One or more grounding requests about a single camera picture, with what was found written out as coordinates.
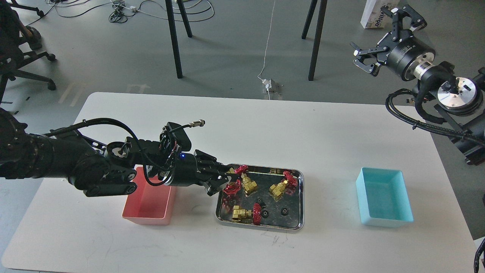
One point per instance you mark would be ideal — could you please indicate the pink plastic box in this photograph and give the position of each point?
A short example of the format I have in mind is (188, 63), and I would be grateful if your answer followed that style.
(149, 205)

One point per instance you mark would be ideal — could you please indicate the light blue plastic box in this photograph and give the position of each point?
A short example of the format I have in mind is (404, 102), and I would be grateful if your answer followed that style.
(382, 198)

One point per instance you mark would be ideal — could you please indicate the brass valve red handle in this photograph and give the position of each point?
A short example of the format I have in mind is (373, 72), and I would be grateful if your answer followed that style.
(287, 185)
(249, 186)
(251, 216)
(232, 188)

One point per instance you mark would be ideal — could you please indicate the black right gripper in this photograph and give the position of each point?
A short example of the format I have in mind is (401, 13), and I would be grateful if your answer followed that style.
(399, 50)

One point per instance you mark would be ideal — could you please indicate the white power adapter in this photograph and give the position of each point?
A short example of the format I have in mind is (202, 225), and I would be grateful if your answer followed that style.
(270, 86)

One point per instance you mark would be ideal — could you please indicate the black stand legs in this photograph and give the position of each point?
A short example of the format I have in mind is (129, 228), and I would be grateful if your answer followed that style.
(318, 33)
(173, 33)

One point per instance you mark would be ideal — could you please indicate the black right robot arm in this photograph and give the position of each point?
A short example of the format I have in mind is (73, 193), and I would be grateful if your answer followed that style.
(439, 94)

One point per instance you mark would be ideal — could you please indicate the white cardboard box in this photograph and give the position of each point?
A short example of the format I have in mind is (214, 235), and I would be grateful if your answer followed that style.
(373, 17)

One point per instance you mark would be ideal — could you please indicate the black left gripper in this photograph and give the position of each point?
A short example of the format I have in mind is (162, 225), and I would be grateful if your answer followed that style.
(201, 169)

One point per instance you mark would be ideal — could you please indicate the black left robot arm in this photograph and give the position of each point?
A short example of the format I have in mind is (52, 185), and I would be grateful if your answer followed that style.
(100, 169)

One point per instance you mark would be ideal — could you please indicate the shiny metal tray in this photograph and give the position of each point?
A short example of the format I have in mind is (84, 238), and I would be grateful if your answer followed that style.
(265, 177)

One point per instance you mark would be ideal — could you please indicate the black office chair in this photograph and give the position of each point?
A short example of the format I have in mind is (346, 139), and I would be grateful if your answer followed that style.
(18, 45)

